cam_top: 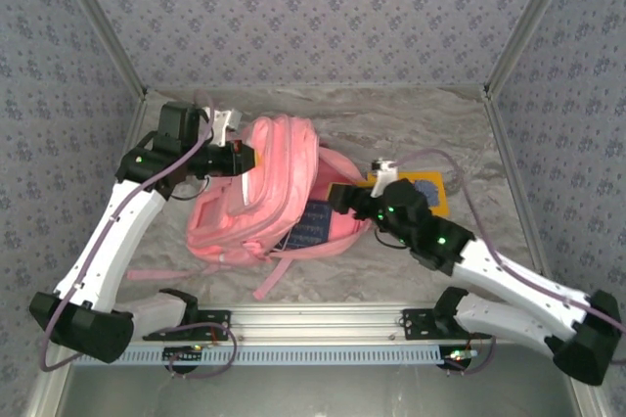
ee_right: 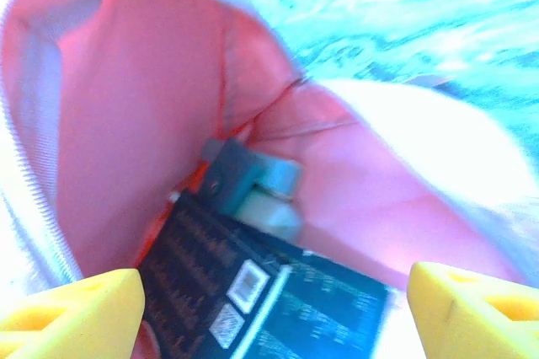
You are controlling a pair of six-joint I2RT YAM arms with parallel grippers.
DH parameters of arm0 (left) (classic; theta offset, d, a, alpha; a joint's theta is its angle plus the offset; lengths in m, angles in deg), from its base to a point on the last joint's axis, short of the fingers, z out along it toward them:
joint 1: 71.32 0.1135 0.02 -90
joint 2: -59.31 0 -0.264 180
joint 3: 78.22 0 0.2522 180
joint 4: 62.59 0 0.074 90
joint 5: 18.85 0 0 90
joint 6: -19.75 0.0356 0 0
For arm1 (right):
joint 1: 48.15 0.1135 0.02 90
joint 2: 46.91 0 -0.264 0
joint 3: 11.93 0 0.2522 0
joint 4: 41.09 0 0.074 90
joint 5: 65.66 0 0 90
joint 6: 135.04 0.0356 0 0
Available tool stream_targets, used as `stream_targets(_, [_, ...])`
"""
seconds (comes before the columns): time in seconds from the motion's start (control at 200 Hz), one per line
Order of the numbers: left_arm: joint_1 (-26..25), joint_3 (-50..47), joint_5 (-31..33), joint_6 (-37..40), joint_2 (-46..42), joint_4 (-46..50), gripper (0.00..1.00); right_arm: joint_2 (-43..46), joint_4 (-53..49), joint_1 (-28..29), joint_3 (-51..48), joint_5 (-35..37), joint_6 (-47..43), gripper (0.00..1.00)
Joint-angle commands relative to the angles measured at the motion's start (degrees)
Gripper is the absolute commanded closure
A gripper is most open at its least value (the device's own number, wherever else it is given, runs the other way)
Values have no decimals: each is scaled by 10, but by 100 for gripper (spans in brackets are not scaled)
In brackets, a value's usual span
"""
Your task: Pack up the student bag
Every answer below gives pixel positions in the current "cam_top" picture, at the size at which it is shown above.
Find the pink backpack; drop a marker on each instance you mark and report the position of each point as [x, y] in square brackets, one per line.
[283, 167]

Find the yellow cartoon book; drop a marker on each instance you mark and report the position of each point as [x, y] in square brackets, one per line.
[440, 209]

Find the navy blue book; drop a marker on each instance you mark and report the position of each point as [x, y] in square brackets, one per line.
[313, 226]

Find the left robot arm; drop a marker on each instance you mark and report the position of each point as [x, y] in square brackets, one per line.
[112, 236]

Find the black controller board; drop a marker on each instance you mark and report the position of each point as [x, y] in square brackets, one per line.
[457, 363]
[181, 355]

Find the grey metal lower shelf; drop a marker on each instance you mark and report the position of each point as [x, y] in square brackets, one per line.
[313, 392]

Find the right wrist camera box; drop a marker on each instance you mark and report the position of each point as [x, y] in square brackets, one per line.
[381, 182]

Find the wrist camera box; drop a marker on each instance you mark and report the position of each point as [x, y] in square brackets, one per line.
[222, 121]
[381, 182]

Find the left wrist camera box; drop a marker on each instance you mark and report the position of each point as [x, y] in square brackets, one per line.
[222, 121]

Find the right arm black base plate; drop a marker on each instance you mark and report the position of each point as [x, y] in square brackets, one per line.
[413, 326]

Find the aluminium front rail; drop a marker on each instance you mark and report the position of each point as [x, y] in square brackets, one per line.
[313, 324]

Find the aluminium corner post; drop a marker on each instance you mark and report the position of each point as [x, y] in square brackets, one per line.
[528, 20]
[103, 20]

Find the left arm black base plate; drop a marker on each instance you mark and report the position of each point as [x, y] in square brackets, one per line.
[151, 333]

